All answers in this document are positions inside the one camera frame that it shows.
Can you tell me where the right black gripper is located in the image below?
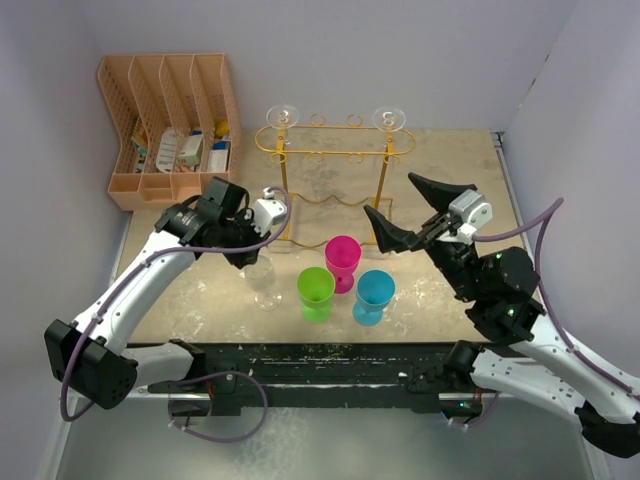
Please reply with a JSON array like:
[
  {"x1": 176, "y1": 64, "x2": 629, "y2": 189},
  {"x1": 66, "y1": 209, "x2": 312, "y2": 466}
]
[{"x1": 362, "y1": 172, "x2": 482, "y2": 302}]

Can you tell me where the tall clear flute glass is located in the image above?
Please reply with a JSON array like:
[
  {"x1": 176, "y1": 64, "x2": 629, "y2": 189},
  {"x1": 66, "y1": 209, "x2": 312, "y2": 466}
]
[{"x1": 372, "y1": 106, "x2": 408, "y2": 167}]

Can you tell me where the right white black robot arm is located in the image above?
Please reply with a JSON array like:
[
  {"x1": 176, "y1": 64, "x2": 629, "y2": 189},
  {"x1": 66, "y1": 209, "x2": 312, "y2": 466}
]
[{"x1": 364, "y1": 173, "x2": 639, "y2": 458}]

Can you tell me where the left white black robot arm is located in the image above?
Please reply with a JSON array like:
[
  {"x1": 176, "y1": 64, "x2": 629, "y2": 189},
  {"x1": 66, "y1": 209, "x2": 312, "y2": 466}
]
[{"x1": 44, "y1": 178, "x2": 288, "y2": 410}]

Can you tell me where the short clear wine glass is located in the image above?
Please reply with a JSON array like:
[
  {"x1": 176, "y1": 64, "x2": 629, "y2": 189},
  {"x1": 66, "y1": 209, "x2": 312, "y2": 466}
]
[{"x1": 244, "y1": 255, "x2": 282, "y2": 311}]

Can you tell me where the white blue box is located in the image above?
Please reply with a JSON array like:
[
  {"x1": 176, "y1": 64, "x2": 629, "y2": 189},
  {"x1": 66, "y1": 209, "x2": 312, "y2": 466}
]
[{"x1": 207, "y1": 140, "x2": 231, "y2": 173}]

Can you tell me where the pink plastic goblet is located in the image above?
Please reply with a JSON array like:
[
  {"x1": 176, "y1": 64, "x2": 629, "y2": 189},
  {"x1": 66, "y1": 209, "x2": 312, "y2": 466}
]
[{"x1": 324, "y1": 235, "x2": 362, "y2": 294}]

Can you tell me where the blue plastic goblet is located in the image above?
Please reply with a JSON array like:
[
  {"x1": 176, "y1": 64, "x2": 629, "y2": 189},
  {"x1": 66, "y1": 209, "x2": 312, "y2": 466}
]
[{"x1": 352, "y1": 269, "x2": 396, "y2": 327}]

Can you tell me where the white medicine box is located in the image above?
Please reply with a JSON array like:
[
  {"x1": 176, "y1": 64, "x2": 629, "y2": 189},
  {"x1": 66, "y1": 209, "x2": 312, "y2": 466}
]
[{"x1": 177, "y1": 133, "x2": 204, "y2": 167}]

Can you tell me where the green plastic goblet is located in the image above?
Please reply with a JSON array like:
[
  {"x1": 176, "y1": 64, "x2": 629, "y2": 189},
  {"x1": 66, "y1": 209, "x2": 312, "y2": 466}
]
[{"x1": 296, "y1": 267, "x2": 335, "y2": 324}]

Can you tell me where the yellow bottle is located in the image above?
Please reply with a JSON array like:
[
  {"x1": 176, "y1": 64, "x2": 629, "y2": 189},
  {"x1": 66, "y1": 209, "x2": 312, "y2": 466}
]
[{"x1": 215, "y1": 120, "x2": 230, "y2": 137}]

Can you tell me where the white paper card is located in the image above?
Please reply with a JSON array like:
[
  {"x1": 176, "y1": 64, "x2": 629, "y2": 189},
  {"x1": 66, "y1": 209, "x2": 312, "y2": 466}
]
[{"x1": 155, "y1": 127, "x2": 177, "y2": 173}]

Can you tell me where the peach plastic file organizer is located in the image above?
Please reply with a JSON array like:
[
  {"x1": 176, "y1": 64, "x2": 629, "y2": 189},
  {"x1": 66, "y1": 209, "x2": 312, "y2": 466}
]
[{"x1": 97, "y1": 53, "x2": 242, "y2": 211}]

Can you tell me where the colourful booklet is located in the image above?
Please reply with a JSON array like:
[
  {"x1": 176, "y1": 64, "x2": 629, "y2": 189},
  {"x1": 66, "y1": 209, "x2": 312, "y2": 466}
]
[{"x1": 131, "y1": 117, "x2": 149, "y2": 173}]

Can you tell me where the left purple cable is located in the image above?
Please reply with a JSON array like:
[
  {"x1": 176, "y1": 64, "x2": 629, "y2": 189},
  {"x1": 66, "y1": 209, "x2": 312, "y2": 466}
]
[{"x1": 59, "y1": 187, "x2": 292, "y2": 422}]

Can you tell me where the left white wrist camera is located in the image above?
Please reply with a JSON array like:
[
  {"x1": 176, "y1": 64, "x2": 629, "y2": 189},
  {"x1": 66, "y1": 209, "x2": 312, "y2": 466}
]
[{"x1": 250, "y1": 187, "x2": 289, "y2": 237}]

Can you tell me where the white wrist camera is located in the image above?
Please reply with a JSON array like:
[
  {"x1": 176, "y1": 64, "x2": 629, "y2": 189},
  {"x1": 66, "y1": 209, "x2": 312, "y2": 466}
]
[
  {"x1": 250, "y1": 187, "x2": 289, "y2": 237},
  {"x1": 442, "y1": 190, "x2": 493, "y2": 245}
]

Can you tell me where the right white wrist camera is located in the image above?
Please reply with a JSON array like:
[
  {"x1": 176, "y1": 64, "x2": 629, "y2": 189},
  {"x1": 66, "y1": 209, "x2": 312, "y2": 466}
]
[{"x1": 442, "y1": 190, "x2": 493, "y2": 245}]

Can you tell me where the gold wire glass rack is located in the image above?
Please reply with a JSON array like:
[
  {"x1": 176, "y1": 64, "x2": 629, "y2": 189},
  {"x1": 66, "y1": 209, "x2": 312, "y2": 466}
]
[{"x1": 253, "y1": 113, "x2": 417, "y2": 249}]

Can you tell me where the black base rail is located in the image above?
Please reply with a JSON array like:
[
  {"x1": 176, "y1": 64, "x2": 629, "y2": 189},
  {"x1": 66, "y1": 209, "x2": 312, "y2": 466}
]
[{"x1": 149, "y1": 343, "x2": 493, "y2": 418}]

